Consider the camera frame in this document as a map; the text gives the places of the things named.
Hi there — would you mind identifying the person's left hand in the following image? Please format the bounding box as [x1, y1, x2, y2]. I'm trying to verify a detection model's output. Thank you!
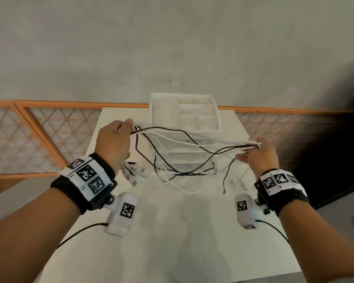
[94, 118, 134, 176]

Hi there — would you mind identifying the black wristband with marker tags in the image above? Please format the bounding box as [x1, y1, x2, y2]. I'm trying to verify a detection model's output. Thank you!
[254, 169, 311, 218]
[50, 152, 118, 216]

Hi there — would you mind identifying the person's right hand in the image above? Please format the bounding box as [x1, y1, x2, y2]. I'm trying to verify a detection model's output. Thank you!
[235, 138, 280, 177]

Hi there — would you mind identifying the orange-framed lattice screen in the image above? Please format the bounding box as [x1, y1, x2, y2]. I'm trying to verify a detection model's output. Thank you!
[0, 100, 68, 181]
[218, 106, 354, 164]
[14, 100, 150, 176]

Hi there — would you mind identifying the black camera power cord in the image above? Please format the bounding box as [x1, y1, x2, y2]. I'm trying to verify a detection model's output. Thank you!
[255, 219, 289, 244]
[56, 222, 109, 250]

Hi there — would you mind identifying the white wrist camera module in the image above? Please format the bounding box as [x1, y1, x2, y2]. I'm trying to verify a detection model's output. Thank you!
[234, 193, 271, 230]
[103, 191, 138, 238]

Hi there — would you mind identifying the person's right forearm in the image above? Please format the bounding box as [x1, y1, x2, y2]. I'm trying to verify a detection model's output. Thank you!
[278, 199, 354, 283]

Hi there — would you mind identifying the person's left forearm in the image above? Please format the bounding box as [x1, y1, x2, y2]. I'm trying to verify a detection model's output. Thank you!
[0, 187, 83, 283]

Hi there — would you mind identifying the white table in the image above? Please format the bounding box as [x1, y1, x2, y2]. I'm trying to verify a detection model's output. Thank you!
[38, 107, 304, 283]

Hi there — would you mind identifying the white drawer organizer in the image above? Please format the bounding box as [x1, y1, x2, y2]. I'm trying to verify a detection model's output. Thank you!
[149, 92, 222, 173]

